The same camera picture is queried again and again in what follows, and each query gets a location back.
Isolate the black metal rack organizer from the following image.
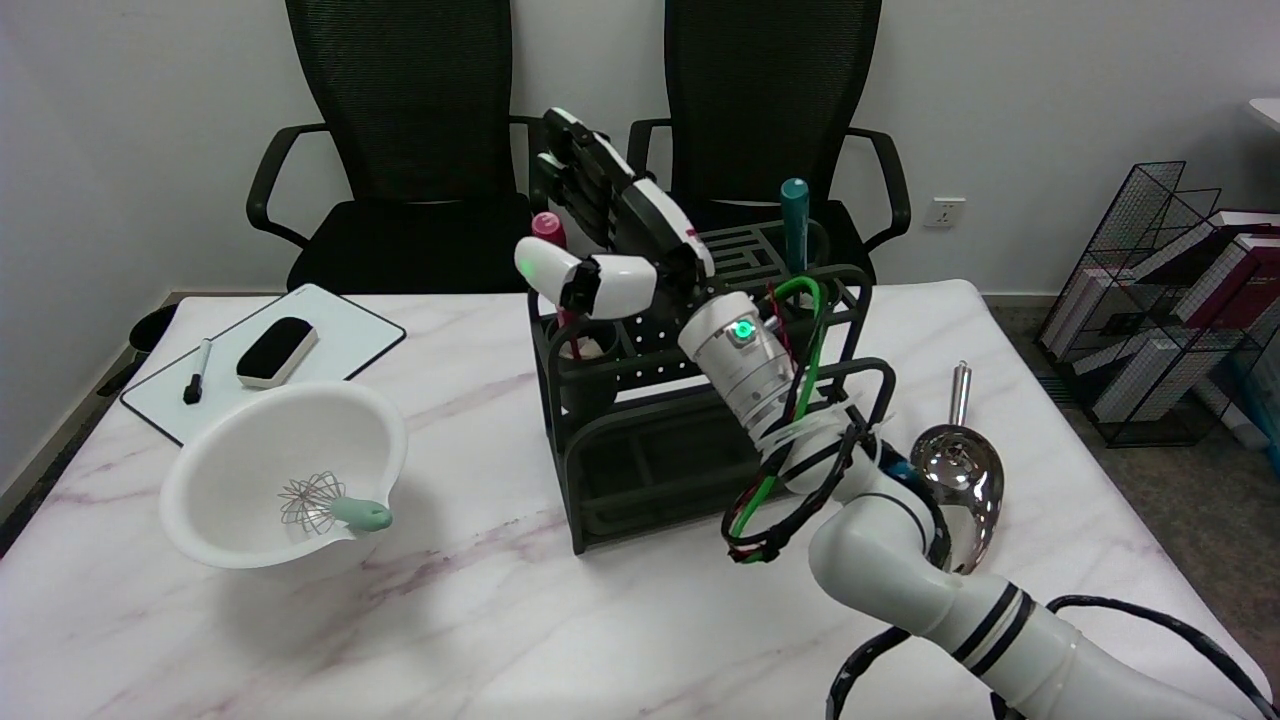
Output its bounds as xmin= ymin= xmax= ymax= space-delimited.
xmin=527 ymin=222 xmax=896 ymax=556

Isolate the pink sponge bottle brush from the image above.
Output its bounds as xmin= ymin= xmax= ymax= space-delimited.
xmin=531 ymin=212 xmax=618 ymax=361

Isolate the green black cable bundle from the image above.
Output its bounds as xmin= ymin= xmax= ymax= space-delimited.
xmin=722 ymin=275 xmax=896 ymax=566

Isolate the teal bottle brush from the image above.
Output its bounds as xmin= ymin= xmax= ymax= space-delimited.
xmin=780 ymin=178 xmax=813 ymax=276

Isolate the white plastic bowl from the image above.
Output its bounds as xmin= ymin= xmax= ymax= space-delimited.
xmin=160 ymin=380 xmax=408 ymax=570

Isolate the leaning white book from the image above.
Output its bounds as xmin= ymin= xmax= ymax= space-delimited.
xmin=1040 ymin=213 xmax=1229 ymax=356

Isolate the shiny steel scoop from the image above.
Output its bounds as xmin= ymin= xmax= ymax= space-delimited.
xmin=910 ymin=361 xmax=1005 ymax=576

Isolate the black mesh office chair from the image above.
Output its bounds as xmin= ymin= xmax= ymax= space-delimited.
xmin=625 ymin=0 xmax=912 ymax=286
xmin=247 ymin=0 xmax=552 ymax=295

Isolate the wire whisk mint handle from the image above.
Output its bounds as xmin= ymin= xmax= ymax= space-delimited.
xmin=278 ymin=472 xmax=394 ymax=536

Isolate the black round floor object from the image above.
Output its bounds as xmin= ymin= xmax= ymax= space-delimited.
xmin=97 ymin=303 xmax=179 ymax=397

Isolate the thick black cable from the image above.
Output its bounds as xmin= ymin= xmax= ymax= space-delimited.
xmin=825 ymin=595 xmax=1280 ymax=720

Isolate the maroon book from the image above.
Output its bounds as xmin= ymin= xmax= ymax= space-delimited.
xmin=1198 ymin=245 xmax=1280 ymax=336

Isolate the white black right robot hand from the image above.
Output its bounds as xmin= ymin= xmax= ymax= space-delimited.
xmin=514 ymin=107 xmax=716 ymax=321

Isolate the black whiteboard eraser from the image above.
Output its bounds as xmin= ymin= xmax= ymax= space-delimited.
xmin=236 ymin=317 xmax=320 ymax=390

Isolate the black wire book rack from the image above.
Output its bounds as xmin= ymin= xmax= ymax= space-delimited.
xmin=1035 ymin=160 xmax=1280 ymax=449

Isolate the black whiteboard marker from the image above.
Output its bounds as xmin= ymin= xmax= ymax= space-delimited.
xmin=183 ymin=338 xmax=214 ymax=406

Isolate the small whiteboard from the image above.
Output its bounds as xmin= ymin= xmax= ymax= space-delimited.
xmin=120 ymin=284 xmax=407 ymax=447

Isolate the dark purple book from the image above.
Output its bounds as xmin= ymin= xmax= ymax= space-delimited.
xmin=1150 ymin=225 xmax=1280 ymax=293

